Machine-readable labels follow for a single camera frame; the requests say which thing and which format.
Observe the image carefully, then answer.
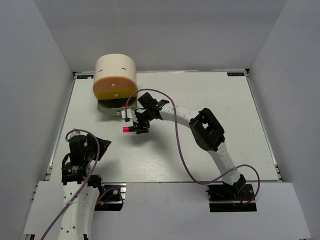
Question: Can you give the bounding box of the pink highlighter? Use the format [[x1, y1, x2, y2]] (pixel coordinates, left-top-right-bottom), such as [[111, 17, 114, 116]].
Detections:
[[122, 126, 136, 133]]

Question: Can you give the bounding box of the grey bottom drawer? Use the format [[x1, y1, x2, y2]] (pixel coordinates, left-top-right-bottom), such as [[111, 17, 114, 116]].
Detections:
[[97, 98, 128, 116]]

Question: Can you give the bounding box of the yellow drawer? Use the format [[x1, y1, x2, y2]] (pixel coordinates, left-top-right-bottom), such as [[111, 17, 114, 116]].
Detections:
[[93, 88, 138, 101]]

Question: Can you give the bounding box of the pink top drawer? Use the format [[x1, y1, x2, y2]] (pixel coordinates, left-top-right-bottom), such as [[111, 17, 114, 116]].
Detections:
[[93, 76, 138, 92]]

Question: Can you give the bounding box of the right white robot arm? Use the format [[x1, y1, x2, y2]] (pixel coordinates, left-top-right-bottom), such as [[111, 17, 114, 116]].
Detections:
[[122, 92, 247, 200]]

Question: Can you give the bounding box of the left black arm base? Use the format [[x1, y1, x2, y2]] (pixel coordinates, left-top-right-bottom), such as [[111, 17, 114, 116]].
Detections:
[[94, 183, 127, 212]]

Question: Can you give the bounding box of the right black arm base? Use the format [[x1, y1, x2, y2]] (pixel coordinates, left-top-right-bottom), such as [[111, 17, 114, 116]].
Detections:
[[206, 184, 257, 213]]

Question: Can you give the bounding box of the cream round drawer cabinet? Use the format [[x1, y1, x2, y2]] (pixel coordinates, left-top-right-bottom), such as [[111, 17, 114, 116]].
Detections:
[[94, 53, 137, 81]]

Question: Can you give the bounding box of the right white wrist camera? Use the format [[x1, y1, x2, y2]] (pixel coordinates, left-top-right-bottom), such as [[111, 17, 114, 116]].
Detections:
[[121, 109, 133, 122]]

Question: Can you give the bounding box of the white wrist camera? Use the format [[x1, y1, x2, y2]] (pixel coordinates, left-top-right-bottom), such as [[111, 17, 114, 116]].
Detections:
[[65, 129, 81, 142], [121, 109, 133, 122]]

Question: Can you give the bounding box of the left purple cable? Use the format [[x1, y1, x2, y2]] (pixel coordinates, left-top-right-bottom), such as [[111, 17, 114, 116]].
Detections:
[[39, 128, 125, 240]]

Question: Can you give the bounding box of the purple cable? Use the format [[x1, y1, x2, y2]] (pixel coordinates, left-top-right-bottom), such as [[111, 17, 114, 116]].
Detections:
[[124, 88, 261, 206], [39, 128, 125, 240]]

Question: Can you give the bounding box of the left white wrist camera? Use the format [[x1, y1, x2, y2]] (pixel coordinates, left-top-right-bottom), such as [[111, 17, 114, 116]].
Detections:
[[65, 129, 81, 142]]

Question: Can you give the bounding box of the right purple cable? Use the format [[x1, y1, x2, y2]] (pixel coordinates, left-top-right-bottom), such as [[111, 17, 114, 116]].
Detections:
[[124, 88, 261, 206]]

